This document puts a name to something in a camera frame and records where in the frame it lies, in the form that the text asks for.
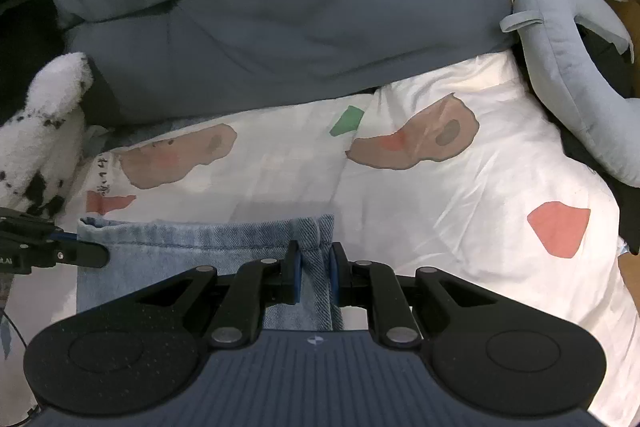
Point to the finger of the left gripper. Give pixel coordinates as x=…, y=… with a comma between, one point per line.
x=69, y=249

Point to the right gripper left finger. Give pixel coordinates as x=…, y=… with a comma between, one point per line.
x=244, y=297

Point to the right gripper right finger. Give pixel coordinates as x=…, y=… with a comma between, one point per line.
x=374, y=288

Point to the white fluffy garment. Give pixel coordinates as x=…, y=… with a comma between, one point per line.
x=41, y=144

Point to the cream bear print bedsheet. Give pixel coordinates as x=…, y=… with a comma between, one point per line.
x=458, y=168

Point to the black clothing pile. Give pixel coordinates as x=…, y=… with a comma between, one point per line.
x=30, y=39

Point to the grey neck pillow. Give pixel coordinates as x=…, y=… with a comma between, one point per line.
x=568, y=83

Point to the black cloth under pillow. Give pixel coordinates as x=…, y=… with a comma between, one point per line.
x=627, y=196

